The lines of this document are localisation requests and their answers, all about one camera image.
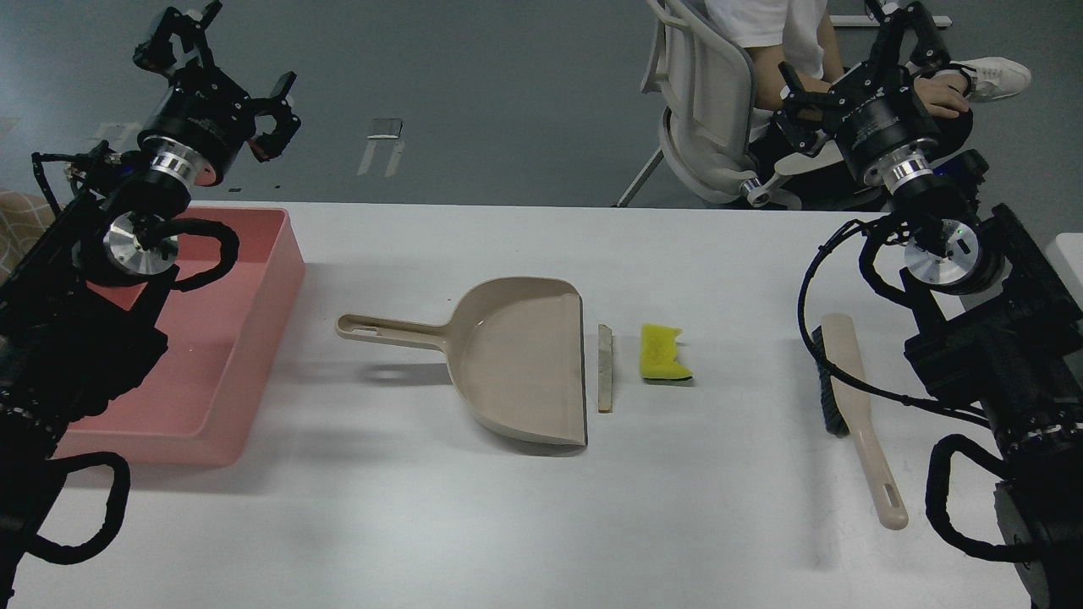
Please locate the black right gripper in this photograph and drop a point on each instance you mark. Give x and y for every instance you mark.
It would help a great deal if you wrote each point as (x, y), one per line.
(871, 114)

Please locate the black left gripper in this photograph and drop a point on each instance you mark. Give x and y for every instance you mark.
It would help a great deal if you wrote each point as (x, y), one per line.
(205, 119)

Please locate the beige brush black bristles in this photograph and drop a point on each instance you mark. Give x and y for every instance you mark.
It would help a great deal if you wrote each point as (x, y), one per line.
(854, 409)

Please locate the yellow green sponge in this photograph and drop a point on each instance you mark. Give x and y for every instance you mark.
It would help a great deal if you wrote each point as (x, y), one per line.
(658, 359)

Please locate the small wooden stick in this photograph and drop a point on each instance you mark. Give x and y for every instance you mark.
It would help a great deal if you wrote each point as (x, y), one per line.
(605, 369)

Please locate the beige plastic dustpan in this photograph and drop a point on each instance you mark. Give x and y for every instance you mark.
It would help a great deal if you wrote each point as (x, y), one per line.
(514, 347)

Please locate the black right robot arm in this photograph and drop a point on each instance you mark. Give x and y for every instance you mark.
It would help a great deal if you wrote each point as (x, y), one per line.
(995, 323)

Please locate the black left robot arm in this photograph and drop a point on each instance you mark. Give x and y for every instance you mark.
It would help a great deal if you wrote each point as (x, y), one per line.
(80, 309)

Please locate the pink plastic bin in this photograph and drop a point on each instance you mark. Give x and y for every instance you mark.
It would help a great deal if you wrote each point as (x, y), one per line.
(197, 405)

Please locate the white table leg bar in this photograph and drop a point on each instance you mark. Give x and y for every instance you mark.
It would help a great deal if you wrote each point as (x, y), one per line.
(866, 21)

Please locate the seated person white shirt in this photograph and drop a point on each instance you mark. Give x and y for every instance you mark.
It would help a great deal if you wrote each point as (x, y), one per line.
(802, 34)

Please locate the white office chair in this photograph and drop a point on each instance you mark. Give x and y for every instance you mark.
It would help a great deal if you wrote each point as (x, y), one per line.
(708, 84)

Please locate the beige patterned cloth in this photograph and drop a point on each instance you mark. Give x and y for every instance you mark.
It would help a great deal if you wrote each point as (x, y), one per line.
(24, 218)

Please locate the white side table corner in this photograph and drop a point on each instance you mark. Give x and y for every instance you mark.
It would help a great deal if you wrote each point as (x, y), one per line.
(1065, 254)

